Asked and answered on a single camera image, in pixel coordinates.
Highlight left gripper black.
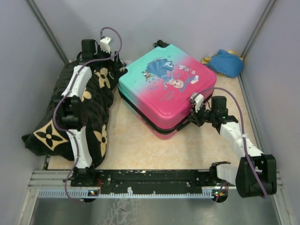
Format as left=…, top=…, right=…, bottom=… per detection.
left=93, top=45, right=123, bottom=71

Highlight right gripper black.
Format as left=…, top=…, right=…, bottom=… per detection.
left=187, top=102, right=215, bottom=128

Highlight teal hard-shell suitcase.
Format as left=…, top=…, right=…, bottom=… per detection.
left=118, top=40, right=217, bottom=140

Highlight black blanket yellow flowers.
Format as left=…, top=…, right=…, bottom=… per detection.
left=22, top=60, right=126, bottom=167

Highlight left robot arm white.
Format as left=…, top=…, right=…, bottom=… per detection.
left=53, top=37, right=119, bottom=186

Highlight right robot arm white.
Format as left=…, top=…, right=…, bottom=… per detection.
left=190, top=93, right=277, bottom=198

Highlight yellow white patterned cloth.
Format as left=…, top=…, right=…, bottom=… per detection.
left=201, top=49, right=244, bottom=66

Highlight blue folded cloth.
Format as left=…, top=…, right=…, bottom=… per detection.
left=207, top=49, right=244, bottom=78

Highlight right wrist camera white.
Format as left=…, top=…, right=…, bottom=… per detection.
left=190, top=92, right=204, bottom=113

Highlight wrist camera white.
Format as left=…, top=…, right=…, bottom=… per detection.
left=99, top=37, right=112, bottom=53
left=190, top=92, right=204, bottom=113

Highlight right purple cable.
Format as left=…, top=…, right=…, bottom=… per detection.
left=192, top=87, right=269, bottom=203

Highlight purple cable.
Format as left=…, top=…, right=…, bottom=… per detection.
left=52, top=27, right=123, bottom=203
left=192, top=87, right=269, bottom=203

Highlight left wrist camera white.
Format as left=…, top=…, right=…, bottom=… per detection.
left=99, top=37, right=112, bottom=53

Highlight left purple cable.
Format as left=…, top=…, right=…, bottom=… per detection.
left=52, top=27, right=123, bottom=203

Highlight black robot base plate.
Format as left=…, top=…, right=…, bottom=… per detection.
left=70, top=169, right=225, bottom=195

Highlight aluminium rail frame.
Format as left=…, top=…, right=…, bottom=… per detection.
left=28, top=169, right=284, bottom=199

